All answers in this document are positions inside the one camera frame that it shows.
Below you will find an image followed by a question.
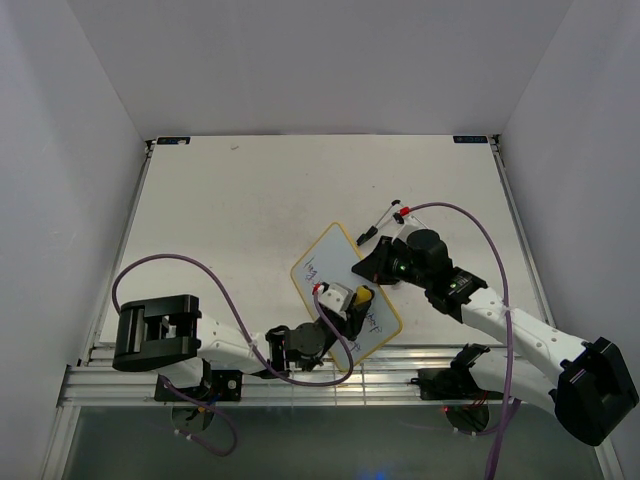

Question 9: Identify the blue corner label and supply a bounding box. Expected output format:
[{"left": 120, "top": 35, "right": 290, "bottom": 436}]
[
  {"left": 156, "top": 137, "right": 191, "bottom": 146},
  {"left": 453, "top": 135, "right": 489, "bottom": 144}
]

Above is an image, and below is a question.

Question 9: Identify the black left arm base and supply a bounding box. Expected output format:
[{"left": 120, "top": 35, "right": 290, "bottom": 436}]
[{"left": 161, "top": 368, "right": 243, "bottom": 402}]

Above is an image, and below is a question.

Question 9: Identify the yellow bone-shaped eraser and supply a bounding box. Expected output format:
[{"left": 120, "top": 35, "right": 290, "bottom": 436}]
[{"left": 352, "top": 285, "right": 375, "bottom": 307}]

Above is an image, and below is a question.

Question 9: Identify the purple cable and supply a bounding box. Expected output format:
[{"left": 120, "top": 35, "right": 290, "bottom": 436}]
[
  {"left": 394, "top": 201, "right": 524, "bottom": 480},
  {"left": 111, "top": 253, "right": 356, "bottom": 457}
]

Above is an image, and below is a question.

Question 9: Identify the blue left corner label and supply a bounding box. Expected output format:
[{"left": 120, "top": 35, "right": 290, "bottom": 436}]
[{"left": 156, "top": 137, "right": 191, "bottom": 146}]

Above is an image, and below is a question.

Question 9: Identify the blue right corner label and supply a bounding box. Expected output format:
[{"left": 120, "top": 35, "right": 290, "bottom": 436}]
[{"left": 453, "top": 135, "right": 489, "bottom": 144}]

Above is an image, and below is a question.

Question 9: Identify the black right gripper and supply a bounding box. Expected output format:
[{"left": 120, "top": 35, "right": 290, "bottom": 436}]
[{"left": 350, "top": 236, "right": 430, "bottom": 290}]

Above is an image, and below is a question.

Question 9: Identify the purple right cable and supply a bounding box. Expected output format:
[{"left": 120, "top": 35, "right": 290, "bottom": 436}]
[{"left": 394, "top": 201, "right": 524, "bottom": 480}]

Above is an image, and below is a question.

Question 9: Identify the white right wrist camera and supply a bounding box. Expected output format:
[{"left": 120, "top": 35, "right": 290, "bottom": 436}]
[{"left": 393, "top": 223, "right": 418, "bottom": 243}]

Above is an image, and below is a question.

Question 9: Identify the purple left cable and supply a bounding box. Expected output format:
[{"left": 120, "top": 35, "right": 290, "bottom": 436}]
[{"left": 111, "top": 253, "right": 356, "bottom": 457}]

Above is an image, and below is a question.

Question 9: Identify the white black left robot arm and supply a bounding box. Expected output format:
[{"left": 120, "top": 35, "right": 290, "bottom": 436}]
[{"left": 112, "top": 285, "right": 375, "bottom": 400}]

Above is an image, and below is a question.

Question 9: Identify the aluminium frame rail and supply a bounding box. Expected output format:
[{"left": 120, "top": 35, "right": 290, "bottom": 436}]
[{"left": 57, "top": 347, "right": 531, "bottom": 409}]

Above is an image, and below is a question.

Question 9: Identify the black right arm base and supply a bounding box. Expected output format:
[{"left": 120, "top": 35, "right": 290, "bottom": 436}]
[{"left": 410, "top": 368, "right": 484, "bottom": 400}]

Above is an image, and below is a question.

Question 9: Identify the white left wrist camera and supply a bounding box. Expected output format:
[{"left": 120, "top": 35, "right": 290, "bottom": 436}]
[{"left": 313, "top": 282, "right": 355, "bottom": 314}]

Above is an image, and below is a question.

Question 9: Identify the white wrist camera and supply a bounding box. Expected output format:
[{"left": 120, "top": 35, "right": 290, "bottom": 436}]
[
  {"left": 313, "top": 282, "right": 355, "bottom": 314},
  {"left": 393, "top": 223, "right": 418, "bottom": 243}
]

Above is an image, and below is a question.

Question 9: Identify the yellow framed whiteboard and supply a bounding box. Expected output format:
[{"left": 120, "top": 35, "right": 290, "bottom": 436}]
[{"left": 290, "top": 222, "right": 403, "bottom": 371}]

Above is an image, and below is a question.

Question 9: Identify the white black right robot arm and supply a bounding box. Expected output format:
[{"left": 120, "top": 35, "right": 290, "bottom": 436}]
[{"left": 351, "top": 229, "right": 639, "bottom": 446}]

